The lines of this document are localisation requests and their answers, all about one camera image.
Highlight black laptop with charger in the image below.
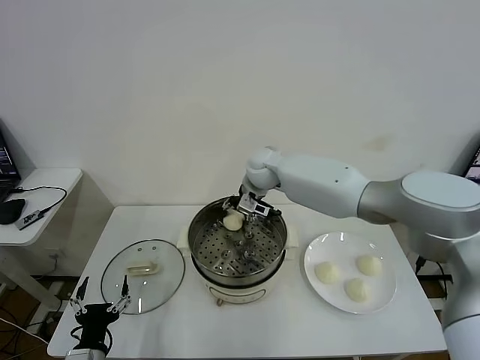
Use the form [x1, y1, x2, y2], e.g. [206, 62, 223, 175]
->
[459, 133, 480, 185]

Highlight round glass pot lid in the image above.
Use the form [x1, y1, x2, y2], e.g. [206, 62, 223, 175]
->
[100, 238, 187, 315]

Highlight white side table with mouse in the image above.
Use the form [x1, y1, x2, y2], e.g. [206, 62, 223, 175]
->
[0, 167, 116, 312]

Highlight grey usb hub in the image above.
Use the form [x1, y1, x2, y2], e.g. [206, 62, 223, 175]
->
[16, 209, 43, 230]

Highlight black usb hub cable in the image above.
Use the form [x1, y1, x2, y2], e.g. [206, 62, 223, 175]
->
[9, 185, 68, 218]

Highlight black floor cable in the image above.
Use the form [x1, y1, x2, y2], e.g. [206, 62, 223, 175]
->
[0, 295, 67, 338]

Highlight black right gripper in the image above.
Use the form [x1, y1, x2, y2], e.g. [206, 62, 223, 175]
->
[221, 191, 260, 232]

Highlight white steamed baozi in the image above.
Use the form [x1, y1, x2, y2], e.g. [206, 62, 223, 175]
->
[223, 212, 245, 232]
[355, 254, 384, 277]
[313, 261, 341, 284]
[343, 277, 371, 303]

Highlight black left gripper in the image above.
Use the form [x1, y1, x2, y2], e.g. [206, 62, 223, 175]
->
[70, 274, 133, 352]

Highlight stainless steel steamer basket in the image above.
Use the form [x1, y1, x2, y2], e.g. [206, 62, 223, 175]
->
[176, 197, 300, 278]

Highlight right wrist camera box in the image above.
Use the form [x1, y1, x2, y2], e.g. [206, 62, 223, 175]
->
[250, 201, 273, 218]

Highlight black computer mouse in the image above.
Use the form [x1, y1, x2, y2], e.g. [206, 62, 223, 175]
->
[0, 198, 28, 225]

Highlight computer monitor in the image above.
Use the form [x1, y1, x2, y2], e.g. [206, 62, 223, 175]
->
[0, 118, 23, 203]

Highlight black charger cable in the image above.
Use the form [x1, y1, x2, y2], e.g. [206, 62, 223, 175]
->
[414, 254, 451, 301]

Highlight white electric cooker base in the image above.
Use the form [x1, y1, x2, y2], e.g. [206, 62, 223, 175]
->
[179, 245, 297, 308]

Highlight white round plate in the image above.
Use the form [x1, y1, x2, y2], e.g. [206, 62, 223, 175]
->
[303, 231, 398, 315]

